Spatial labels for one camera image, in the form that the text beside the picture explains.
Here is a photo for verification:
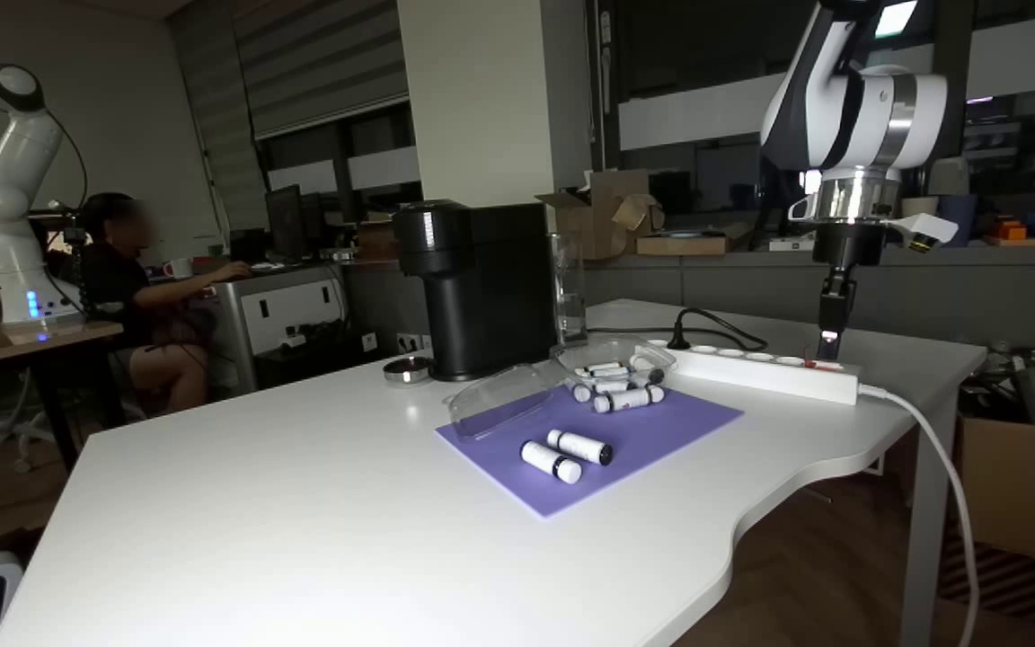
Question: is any purple mat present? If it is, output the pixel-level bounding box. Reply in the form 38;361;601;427
436;378;746;522

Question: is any large brown cardboard box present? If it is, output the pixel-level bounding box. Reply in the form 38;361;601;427
952;415;1035;572

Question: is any white power strip cable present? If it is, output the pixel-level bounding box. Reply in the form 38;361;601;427
852;383;986;647

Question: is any wooden side desk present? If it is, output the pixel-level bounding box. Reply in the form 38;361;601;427
0;313;128;476

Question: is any black coffee machine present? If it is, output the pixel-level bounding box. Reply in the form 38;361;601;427
391;198;561;386

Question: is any small round metal dish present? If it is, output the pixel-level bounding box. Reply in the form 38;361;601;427
382;351;436;386

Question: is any open cardboard box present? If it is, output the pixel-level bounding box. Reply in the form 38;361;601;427
534;170;670;265

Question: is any clear plastic container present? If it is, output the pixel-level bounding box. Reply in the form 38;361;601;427
442;351;601;444

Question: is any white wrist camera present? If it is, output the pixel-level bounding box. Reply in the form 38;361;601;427
889;208;964;252

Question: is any seated person in black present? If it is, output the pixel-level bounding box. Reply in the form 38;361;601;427
76;190;256;415

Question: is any black cable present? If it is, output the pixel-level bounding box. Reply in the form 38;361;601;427
664;303;775;356

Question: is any white power strip red switch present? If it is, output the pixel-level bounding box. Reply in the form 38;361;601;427
659;337;863;406

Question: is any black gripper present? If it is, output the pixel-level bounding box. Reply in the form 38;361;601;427
813;220;889;361

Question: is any white cabinet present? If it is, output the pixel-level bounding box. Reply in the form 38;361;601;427
204;263;352;395

